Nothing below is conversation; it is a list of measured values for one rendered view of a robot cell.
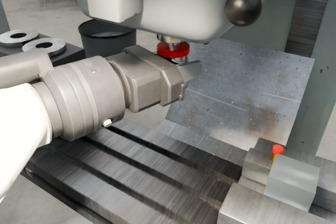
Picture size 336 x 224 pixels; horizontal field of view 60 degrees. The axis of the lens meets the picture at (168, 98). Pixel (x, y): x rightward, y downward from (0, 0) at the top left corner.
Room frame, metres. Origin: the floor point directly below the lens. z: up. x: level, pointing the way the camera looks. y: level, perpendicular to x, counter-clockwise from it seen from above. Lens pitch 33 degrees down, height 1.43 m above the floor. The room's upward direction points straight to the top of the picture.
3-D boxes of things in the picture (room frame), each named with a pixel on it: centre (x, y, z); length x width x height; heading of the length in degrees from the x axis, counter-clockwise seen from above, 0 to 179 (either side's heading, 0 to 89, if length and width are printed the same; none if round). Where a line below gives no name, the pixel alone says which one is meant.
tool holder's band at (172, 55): (0.39, -0.01, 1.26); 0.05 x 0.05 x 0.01
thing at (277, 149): (0.34, -0.17, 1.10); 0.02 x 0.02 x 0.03
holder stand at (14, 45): (0.62, 0.31, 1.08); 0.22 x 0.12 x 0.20; 55
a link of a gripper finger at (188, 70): (0.36, -0.03, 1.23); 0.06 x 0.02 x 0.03; 129
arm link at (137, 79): (0.33, 0.06, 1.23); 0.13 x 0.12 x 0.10; 39
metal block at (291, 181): (0.28, -0.18, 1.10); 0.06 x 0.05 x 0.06; 60
